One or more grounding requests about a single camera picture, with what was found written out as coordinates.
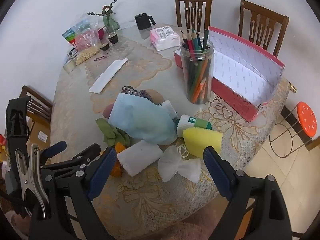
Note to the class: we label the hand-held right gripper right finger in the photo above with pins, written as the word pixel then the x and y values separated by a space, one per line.
pixel 217 172

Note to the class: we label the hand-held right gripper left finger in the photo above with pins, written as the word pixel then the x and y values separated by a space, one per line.
pixel 102 172

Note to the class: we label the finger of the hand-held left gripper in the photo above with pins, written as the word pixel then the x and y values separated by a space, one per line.
pixel 85 155
pixel 56 147

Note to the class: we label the green cloth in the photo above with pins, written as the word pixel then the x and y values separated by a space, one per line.
pixel 110 132

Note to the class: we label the yellow sponge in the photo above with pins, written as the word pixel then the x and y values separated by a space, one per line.
pixel 202 140

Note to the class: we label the pink makeup sponge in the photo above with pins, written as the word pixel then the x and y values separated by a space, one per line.
pixel 108 112

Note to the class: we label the light blue cloth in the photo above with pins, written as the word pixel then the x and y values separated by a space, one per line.
pixel 142 120

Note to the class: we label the black white patterned pouch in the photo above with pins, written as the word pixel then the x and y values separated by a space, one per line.
pixel 128 90

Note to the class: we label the purple knit cloth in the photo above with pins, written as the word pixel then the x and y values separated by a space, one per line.
pixel 145 95

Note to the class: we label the beige makeup sponge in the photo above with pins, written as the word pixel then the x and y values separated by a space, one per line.
pixel 157 97

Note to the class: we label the red paper-lined cardboard box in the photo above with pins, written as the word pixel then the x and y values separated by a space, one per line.
pixel 240 70

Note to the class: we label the brown cardboard box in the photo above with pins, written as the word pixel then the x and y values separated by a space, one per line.
pixel 37 135

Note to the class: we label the pile of colourful boxes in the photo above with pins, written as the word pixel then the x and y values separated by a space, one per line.
pixel 2 142

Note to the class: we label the orange cloth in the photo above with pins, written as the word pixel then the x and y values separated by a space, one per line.
pixel 119 147

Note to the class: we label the white rolled towel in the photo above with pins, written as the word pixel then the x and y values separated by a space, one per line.
pixel 138 156

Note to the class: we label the white mesh cloth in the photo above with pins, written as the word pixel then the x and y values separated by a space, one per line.
pixel 172 165

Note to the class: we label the person's pink fuzzy clothing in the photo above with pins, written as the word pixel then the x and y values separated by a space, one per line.
pixel 180 230

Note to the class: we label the white folded cloth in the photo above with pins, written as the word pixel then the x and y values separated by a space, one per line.
pixel 170 108

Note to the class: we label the white paper strip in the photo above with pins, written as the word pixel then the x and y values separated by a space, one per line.
pixel 107 75

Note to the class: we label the clear plastic jar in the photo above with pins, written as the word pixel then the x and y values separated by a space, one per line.
pixel 197 80

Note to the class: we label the clear bag of beans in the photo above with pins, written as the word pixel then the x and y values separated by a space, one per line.
pixel 86 54

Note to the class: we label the purple hair clip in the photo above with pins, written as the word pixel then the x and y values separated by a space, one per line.
pixel 100 58

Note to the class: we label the colourful printed packet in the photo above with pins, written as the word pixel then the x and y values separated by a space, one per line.
pixel 68 36

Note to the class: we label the clear bag of pink pieces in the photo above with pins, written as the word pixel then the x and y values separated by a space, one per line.
pixel 85 38

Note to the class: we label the red cup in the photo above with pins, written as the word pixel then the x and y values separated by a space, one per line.
pixel 100 33

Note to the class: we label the glass jar of coloured pencils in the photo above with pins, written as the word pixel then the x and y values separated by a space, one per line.
pixel 193 40

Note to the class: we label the pink white tissue pack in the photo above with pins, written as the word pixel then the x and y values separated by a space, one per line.
pixel 163 38

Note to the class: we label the green glass vase with flowers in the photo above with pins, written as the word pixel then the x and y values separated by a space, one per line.
pixel 106 8

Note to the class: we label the black mug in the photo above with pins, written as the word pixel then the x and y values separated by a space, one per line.
pixel 142 21

